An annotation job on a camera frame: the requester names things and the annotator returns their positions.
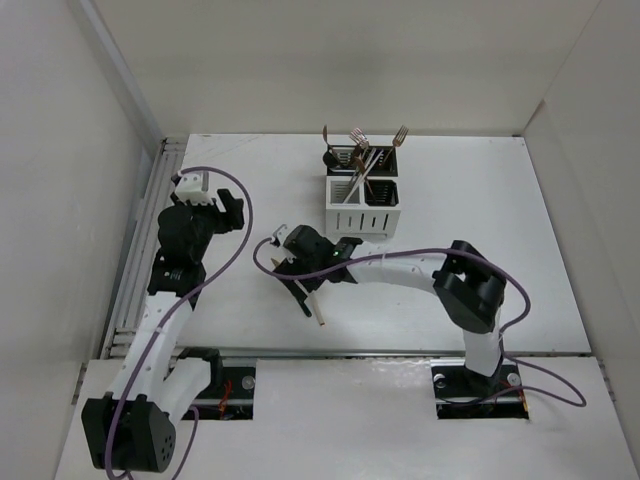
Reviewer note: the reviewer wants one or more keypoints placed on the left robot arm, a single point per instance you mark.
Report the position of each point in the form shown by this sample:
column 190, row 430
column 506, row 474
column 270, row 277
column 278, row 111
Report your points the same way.
column 132, row 427

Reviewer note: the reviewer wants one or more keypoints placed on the white ceramic soup spoon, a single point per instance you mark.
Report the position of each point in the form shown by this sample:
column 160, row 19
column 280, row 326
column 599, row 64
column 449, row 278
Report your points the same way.
column 310, row 304

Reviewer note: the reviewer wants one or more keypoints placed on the aluminium front rail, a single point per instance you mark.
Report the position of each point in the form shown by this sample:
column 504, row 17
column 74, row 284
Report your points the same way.
column 229, row 352

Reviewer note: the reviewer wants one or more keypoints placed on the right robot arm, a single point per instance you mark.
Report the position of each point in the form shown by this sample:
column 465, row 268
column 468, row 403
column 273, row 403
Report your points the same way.
column 471, row 294

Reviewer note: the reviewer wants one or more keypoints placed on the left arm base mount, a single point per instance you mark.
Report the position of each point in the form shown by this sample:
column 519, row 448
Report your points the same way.
column 229, row 396

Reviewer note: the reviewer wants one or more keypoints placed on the silver fork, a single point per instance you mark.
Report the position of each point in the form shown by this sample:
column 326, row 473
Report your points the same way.
column 359, row 138

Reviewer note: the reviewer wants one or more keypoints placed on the silver metal chopstick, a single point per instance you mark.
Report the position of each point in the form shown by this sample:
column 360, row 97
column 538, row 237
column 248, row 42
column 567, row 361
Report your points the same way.
column 353, row 185
column 359, row 176

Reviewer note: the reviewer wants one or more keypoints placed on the white front utensil holder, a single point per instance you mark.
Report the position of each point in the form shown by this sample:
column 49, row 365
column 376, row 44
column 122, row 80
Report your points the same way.
column 371, row 212

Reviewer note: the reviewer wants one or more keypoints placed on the dark wooden fork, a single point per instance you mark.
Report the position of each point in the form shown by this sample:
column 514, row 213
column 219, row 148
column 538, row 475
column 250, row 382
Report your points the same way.
column 367, row 149

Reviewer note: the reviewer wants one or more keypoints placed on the black rear utensil holder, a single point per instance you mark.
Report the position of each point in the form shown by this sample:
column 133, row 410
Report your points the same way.
column 381, row 161

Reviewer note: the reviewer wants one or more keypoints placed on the black spoon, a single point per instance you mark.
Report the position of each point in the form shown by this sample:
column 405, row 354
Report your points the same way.
column 330, row 160

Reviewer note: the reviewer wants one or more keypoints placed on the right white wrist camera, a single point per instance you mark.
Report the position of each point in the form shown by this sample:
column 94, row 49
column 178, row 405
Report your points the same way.
column 280, row 234

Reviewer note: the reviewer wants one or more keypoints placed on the gold fork dark handle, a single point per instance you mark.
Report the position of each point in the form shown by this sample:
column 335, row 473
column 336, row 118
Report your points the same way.
column 360, row 149

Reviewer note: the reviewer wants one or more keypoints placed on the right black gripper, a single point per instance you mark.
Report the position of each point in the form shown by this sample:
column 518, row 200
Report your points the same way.
column 292, row 266

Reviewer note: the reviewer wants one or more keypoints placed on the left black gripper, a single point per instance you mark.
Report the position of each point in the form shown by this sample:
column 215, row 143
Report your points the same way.
column 227, row 220

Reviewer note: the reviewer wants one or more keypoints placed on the copper knife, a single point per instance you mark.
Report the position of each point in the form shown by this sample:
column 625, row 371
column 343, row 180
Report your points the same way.
column 363, row 171

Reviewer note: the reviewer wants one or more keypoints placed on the rose gold fork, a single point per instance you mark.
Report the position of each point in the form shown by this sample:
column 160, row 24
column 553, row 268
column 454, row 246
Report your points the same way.
column 397, row 142

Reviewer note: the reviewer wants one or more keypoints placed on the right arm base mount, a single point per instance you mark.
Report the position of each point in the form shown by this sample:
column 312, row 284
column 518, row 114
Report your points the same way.
column 464, row 395

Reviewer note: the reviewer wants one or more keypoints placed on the gold knife dark handle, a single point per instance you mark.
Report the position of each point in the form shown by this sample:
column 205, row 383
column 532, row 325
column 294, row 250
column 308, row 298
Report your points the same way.
column 298, row 291

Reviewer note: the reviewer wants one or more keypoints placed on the aluminium frame rail left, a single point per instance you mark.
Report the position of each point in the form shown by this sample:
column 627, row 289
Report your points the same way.
column 139, row 249

